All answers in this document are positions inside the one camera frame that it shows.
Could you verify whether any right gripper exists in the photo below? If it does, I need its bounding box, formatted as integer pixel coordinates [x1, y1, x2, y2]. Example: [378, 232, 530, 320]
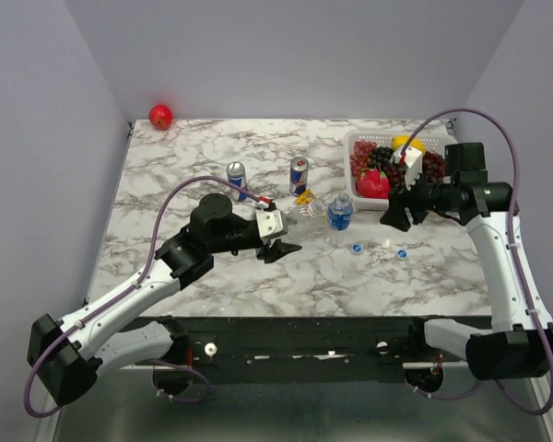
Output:
[379, 163, 458, 231]

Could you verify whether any clear plastic bottle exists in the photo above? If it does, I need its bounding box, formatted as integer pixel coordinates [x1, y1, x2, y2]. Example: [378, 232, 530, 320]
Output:
[285, 199, 327, 242]

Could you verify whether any blue label plastic bottle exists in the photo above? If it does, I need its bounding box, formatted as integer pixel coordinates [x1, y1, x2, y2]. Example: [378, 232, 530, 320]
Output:
[326, 192, 354, 247]

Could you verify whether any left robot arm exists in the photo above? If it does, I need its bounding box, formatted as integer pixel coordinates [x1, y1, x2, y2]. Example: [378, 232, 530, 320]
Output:
[24, 193, 301, 416]

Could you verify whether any red dragon fruit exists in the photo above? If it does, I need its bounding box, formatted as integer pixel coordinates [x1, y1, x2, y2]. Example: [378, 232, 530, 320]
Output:
[356, 169, 391, 199]

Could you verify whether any yellow snack packet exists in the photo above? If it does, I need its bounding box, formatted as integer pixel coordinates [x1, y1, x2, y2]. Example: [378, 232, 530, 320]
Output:
[295, 189, 315, 205]

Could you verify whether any black grape bunch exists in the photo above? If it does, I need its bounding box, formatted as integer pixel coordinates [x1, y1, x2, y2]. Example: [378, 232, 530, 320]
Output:
[367, 146, 396, 173]

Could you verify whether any dark red grape bunch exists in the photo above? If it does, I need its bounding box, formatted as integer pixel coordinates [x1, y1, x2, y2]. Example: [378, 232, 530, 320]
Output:
[386, 150, 447, 186]

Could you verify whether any red grape bunch left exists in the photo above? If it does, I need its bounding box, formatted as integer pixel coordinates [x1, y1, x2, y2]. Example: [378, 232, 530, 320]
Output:
[350, 140, 378, 177]

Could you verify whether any yellow mango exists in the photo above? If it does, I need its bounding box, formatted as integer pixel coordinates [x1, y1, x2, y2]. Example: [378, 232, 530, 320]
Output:
[392, 135, 427, 155]

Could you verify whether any right blue energy drink can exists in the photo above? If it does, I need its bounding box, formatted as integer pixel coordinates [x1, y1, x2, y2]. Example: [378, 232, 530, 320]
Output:
[289, 157, 309, 196]

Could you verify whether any blue energy drink can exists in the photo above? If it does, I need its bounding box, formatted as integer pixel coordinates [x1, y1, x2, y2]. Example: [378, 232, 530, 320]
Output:
[226, 161, 247, 202]
[289, 157, 309, 196]

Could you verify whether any white plastic basket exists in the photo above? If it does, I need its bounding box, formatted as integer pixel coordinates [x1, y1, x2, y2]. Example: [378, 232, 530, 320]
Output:
[343, 131, 457, 213]

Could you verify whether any left blue energy drink can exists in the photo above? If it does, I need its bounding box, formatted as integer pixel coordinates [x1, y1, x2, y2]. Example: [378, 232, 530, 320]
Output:
[226, 161, 247, 202]

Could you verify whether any red apple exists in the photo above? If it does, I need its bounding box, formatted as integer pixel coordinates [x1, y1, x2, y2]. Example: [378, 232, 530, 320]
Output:
[148, 104, 173, 131]

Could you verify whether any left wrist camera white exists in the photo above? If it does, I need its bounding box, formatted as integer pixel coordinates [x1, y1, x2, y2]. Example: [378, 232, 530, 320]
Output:
[255, 210, 288, 241]

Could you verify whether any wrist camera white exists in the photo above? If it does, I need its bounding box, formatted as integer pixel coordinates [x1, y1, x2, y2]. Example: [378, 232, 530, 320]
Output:
[392, 146, 424, 191]
[255, 210, 288, 241]

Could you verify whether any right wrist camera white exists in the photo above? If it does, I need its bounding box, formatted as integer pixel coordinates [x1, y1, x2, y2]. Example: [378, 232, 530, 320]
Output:
[392, 146, 424, 191]

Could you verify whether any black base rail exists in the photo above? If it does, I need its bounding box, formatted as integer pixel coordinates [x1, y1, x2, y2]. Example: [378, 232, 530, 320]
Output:
[162, 317, 454, 386]

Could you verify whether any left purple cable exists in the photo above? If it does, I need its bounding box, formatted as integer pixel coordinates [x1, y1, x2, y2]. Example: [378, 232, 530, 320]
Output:
[22, 176, 271, 419]

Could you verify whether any purple cable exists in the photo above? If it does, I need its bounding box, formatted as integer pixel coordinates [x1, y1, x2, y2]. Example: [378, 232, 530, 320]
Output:
[398, 108, 553, 415]
[22, 176, 271, 419]

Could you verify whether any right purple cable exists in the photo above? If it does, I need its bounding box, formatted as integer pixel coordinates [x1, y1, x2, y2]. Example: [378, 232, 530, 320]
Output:
[398, 108, 553, 415]

